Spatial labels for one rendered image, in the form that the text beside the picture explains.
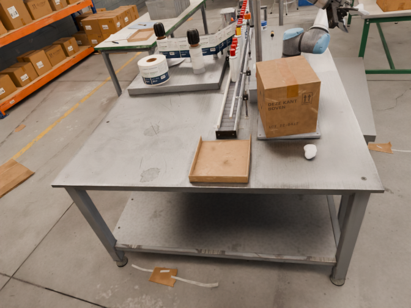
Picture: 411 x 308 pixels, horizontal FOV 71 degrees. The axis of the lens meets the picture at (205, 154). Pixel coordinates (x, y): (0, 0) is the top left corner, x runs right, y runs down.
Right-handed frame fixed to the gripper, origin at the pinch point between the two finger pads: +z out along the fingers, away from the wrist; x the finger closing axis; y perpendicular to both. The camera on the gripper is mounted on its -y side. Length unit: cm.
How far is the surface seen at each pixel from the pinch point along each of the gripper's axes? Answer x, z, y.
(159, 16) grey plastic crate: 227, -149, 103
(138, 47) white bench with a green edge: 178, -137, 24
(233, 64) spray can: 47, -45, -23
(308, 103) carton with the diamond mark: 0, -9, -53
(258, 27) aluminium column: 51, -41, 13
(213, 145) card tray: 29, -36, -82
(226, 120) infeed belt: 32, -36, -66
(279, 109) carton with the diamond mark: 5, -19, -60
